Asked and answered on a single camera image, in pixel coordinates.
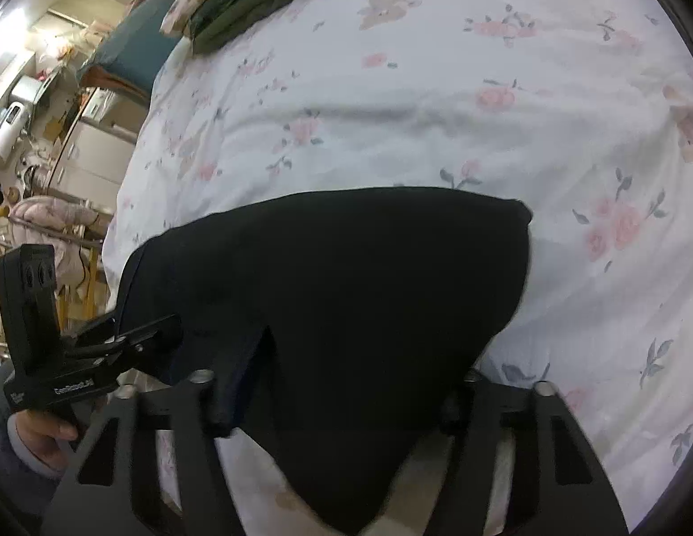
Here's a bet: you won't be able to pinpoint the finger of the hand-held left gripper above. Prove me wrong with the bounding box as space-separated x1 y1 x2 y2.
64 335 184 374
72 314 182 350

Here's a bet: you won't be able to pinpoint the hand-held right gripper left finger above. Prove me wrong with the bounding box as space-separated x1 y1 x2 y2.
42 368 247 536

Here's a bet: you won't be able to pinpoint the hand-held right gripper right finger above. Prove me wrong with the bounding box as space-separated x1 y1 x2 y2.
424 368 629 536

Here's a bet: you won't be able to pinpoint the black pants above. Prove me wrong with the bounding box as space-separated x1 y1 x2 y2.
114 187 534 536

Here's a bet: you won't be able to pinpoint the person's left forearm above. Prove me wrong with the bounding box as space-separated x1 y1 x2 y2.
0 368 71 515

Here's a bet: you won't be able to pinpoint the person's left hand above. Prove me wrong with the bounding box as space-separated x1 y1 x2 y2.
8 410 82 478

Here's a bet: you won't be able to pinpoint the yellow wooden chair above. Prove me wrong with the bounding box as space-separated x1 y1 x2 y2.
0 206 109 350

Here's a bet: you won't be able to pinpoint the pink quilted jacket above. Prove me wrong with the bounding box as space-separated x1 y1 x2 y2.
8 197 115 236

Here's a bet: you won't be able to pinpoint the white bedside cabinet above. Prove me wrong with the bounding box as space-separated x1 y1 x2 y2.
56 89 140 202

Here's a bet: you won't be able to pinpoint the white water heater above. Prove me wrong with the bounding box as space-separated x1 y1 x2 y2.
0 100 31 167

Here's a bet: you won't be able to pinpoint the teal cushion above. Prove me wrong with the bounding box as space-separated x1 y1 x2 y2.
78 0 185 104

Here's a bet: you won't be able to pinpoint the floral bed sheet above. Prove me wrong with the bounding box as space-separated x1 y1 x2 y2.
101 0 693 536

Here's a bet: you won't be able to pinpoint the olive green folded garment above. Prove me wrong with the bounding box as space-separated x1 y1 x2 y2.
193 0 336 57

